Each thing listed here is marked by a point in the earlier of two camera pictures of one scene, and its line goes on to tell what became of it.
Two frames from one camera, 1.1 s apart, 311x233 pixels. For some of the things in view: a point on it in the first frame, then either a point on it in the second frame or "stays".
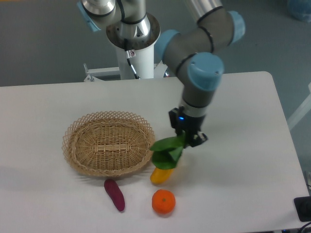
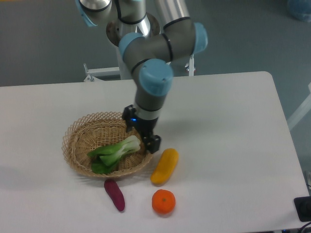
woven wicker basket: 108,143 stays
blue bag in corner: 300,9 stays
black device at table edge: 302,205 stays
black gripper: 181,122 to 145,127
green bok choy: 166,152 to 107,158
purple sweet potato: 115,191 stays
